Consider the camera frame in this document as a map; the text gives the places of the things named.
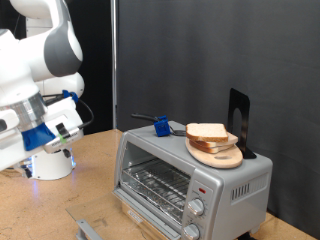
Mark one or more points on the wooden crate under oven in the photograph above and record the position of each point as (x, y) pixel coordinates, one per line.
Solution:
(143, 224)

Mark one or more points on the aluminium foil sheet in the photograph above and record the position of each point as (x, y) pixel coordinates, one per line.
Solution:
(156, 204)

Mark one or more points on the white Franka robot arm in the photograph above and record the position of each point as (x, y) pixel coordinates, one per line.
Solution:
(40, 56)

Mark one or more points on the white bread slice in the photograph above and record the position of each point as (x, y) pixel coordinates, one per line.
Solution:
(232, 140)
(206, 131)
(213, 149)

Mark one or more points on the black spatula with blue block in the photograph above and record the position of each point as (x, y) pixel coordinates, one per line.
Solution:
(162, 127)

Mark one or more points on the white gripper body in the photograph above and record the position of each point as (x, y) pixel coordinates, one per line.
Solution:
(10, 150)

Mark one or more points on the grey backdrop cloth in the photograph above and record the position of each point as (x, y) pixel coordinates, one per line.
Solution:
(216, 50)

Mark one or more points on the vertical metal pole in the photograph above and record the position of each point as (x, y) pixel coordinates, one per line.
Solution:
(114, 66)

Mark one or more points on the black metal bookend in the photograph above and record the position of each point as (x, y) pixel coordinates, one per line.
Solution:
(245, 110)

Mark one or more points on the silver toaster oven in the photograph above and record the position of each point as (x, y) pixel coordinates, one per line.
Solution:
(240, 206)

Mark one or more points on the oval wooden cutting board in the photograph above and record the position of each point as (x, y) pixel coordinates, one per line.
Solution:
(220, 161)

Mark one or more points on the black curtain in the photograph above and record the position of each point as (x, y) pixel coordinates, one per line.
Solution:
(96, 50)

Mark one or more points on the silver oven knob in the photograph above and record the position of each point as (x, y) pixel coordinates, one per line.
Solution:
(196, 206)
(191, 232)

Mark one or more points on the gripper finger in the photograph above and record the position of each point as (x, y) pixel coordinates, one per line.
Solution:
(67, 153)

